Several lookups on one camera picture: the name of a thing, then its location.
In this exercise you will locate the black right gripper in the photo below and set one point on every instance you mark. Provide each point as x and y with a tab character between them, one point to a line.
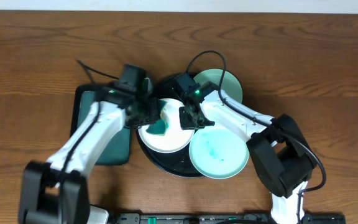
186	124

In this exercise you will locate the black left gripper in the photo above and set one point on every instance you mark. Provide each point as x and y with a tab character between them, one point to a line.
150	111

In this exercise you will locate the green yellow sponge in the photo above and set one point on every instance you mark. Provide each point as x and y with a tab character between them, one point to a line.
160	127

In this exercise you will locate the white plate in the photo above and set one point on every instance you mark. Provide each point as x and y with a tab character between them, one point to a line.
174	138

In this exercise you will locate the mint green plate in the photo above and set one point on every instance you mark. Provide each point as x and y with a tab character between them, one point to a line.
218	153
230	85

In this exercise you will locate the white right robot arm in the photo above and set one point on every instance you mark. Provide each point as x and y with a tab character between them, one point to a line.
281	156

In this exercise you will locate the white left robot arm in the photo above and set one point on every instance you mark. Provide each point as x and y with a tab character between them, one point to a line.
56	191

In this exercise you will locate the dark green rectangular tray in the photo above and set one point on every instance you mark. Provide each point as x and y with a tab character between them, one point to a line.
117	151

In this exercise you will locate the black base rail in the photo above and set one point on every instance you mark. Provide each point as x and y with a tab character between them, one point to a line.
263	218

